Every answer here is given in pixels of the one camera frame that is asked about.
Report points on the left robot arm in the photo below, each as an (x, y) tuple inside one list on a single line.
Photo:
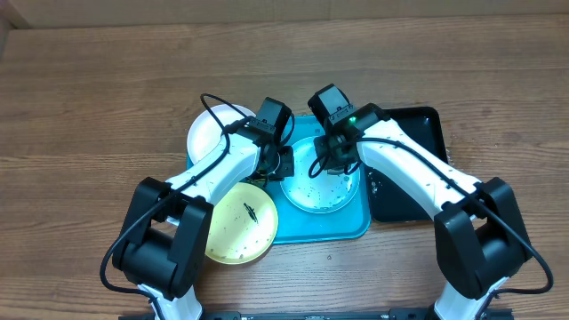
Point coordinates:
[(161, 245)]

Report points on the black plastic tray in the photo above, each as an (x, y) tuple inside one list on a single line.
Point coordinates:
[(387, 201)]

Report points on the yellow plate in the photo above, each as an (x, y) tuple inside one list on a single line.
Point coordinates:
[(244, 225)]

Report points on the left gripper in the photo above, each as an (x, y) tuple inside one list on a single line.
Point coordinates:
[(286, 167)]

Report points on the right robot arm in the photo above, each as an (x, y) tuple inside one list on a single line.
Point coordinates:
[(481, 239)]

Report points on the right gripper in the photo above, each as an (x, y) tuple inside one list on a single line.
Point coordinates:
[(328, 162)]

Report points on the light blue plate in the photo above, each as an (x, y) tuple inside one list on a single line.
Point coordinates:
[(323, 194)]

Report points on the blue plastic tray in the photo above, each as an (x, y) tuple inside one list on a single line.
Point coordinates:
[(298, 226)]

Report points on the white plate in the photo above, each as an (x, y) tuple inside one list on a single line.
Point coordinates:
[(205, 134)]

